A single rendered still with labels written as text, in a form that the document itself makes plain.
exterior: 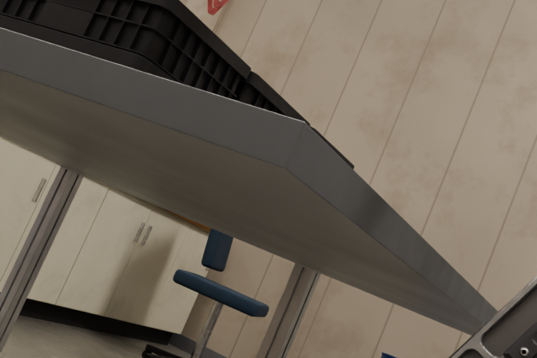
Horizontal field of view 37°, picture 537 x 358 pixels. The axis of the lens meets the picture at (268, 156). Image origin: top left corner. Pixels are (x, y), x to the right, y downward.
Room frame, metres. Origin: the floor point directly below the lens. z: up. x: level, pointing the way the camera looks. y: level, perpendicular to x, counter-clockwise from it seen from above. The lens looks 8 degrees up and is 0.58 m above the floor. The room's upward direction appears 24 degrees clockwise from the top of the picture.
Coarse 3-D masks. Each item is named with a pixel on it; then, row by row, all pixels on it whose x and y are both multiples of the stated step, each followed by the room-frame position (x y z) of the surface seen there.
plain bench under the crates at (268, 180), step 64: (0, 64) 0.76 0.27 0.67; (64, 64) 0.72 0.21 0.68; (0, 128) 1.93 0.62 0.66; (64, 128) 1.11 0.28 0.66; (128, 128) 0.78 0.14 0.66; (192, 128) 0.64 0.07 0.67; (256, 128) 0.62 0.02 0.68; (64, 192) 2.62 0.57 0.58; (128, 192) 2.48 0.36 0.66; (192, 192) 1.27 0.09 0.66; (256, 192) 0.85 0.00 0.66; (320, 192) 0.66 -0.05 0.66; (320, 256) 1.48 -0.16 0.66; (384, 256) 0.94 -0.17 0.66; (0, 320) 2.63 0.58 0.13; (448, 320) 1.81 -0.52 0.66
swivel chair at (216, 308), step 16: (208, 240) 3.82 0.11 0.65; (224, 240) 3.95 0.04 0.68; (208, 256) 3.81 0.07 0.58; (224, 256) 4.06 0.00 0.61; (176, 272) 3.68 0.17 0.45; (192, 272) 3.90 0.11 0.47; (192, 288) 3.67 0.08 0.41; (208, 288) 3.65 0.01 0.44; (224, 288) 3.65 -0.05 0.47; (240, 304) 3.62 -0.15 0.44; (256, 304) 3.61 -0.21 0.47; (208, 320) 3.84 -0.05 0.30; (208, 336) 3.84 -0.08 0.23; (144, 352) 3.98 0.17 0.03; (160, 352) 3.93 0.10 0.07
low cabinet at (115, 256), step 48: (0, 144) 3.15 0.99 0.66; (0, 192) 3.25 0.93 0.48; (48, 192) 3.47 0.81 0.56; (96, 192) 3.73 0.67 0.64; (0, 240) 3.35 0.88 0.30; (96, 240) 3.86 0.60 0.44; (144, 240) 4.16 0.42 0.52; (192, 240) 4.56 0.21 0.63; (0, 288) 3.46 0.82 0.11; (48, 288) 3.71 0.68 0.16; (96, 288) 4.00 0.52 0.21; (144, 288) 4.35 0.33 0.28; (144, 336) 4.62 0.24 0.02
